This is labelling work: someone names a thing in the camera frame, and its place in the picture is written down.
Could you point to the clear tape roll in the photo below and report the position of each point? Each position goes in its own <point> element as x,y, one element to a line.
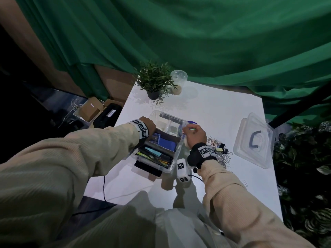
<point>181,130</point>

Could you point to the black metal pole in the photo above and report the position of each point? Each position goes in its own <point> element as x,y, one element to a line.
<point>300,105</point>

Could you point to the person's left forearm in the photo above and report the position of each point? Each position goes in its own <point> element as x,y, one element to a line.
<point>64,178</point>

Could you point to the small potted green plant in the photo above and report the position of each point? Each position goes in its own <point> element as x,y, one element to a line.
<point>155,77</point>

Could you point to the black binder clip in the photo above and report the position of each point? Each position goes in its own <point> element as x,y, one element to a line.
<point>222,145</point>
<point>225,151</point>

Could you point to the white table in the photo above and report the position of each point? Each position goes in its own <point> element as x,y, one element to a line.
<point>219,105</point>

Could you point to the person's beige shirt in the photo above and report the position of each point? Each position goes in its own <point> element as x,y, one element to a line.
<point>142,224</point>

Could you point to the clear plastic cup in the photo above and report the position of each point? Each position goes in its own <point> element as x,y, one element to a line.
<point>178,77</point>

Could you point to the pile of silver paper clips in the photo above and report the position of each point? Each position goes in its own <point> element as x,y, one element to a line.
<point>222,158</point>

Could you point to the person's right hand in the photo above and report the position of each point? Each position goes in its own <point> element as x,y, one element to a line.
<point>195,136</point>

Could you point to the black device on floor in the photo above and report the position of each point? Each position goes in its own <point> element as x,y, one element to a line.
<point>107,116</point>

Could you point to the person's right forearm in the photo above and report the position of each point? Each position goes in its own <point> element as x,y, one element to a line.
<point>245,211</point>

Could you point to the green fabric curtain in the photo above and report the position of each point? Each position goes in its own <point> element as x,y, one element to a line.
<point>207,36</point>

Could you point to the teal highlighter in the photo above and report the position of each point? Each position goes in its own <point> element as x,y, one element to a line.
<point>153,151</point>

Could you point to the clear plastic storage box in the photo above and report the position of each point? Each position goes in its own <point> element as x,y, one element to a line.
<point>165,118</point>

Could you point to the small open cardboard box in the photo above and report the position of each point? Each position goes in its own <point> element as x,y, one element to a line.
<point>89,109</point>

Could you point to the pile of markers and pens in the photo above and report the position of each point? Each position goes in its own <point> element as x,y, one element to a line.
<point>155,158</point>

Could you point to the leafy green foliage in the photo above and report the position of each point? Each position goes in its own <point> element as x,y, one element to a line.
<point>302,178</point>

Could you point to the person's left hand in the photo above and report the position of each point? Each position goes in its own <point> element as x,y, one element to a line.
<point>150,125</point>

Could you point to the clear plastic box lid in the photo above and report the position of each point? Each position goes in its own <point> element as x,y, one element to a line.
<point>243,152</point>

